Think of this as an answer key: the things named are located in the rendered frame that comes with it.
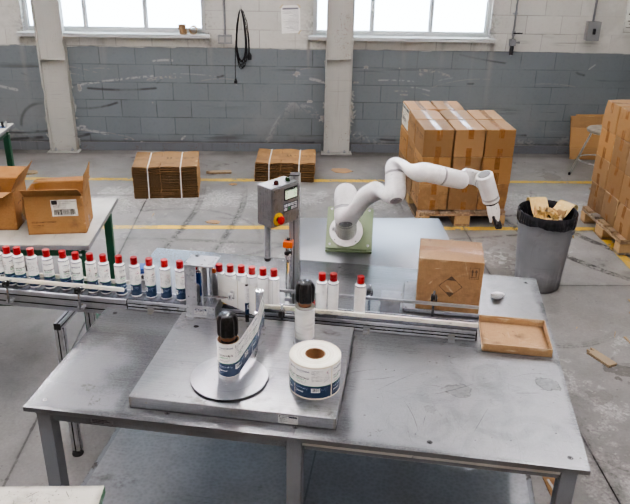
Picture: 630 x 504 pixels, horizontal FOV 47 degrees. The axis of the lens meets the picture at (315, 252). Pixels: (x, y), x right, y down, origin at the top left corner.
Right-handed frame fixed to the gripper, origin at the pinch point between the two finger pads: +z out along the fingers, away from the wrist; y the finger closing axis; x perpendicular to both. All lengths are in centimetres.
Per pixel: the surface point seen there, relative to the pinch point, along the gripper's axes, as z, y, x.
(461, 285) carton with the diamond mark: -0.3, 43.1, -14.3
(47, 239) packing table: -49, 18, -255
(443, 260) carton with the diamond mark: -14.6, 40.5, -19.6
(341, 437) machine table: -24, 146, -42
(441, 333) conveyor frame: 4, 69, -22
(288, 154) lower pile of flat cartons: 121, -336, -274
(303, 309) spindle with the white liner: -41, 94, -66
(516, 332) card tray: 21, 56, 8
